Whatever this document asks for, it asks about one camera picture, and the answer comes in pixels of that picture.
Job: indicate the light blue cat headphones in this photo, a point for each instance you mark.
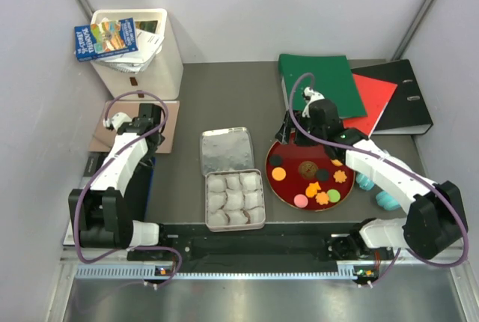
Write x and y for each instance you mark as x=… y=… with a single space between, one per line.
x=382 y=198

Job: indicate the red folder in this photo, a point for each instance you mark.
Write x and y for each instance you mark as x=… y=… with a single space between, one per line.
x=375 y=95

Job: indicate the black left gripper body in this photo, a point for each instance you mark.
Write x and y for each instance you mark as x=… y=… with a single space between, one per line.
x=153 y=148

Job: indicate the white papers in bin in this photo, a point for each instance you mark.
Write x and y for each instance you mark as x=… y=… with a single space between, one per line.
x=149 y=44

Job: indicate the pink notebook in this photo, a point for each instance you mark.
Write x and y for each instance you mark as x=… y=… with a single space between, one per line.
x=103 y=139

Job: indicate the orange flower cookie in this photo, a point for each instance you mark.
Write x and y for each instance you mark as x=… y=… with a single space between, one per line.
x=340 y=176
x=322 y=198

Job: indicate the silver tin lid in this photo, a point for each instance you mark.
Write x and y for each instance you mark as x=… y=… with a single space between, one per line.
x=228 y=149

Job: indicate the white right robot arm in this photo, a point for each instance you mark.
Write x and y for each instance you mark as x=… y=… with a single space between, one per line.
x=435 y=218

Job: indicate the green ring binder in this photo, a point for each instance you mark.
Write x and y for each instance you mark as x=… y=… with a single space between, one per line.
x=333 y=79

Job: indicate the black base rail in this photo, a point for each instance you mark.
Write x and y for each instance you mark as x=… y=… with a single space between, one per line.
x=323 y=241

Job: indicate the green macaron cookie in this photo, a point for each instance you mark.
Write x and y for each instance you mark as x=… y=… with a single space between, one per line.
x=334 y=196

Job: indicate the blue paperback book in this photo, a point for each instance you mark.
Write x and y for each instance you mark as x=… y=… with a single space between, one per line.
x=105 y=39

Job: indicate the grey cable duct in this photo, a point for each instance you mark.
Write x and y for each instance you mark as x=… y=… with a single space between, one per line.
x=152 y=272

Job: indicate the pink cookie tin box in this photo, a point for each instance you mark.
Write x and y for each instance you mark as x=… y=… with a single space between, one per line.
x=234 y=201

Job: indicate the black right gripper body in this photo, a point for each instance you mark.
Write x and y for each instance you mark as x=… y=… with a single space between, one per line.
x=301 y=139

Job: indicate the black notebook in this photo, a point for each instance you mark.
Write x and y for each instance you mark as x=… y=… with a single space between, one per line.
x=110 y=218

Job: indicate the pink sandwich cookie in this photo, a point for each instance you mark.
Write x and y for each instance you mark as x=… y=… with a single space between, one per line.
x=300 y=201

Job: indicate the red round lacquer tray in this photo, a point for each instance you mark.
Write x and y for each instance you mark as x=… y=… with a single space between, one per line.
x=301 y=164

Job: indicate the white storage bin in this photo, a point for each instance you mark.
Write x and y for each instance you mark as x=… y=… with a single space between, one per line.
x=163 y=75

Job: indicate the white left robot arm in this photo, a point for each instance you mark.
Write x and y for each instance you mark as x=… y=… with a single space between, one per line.
x=127 y=153

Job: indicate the black sandwich cookie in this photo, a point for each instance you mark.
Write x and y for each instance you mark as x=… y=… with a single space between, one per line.
x=275 y=160
x=322 y=175

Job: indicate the black ring binder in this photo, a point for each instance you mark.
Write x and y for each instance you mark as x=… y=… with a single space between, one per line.
x=406 y=112

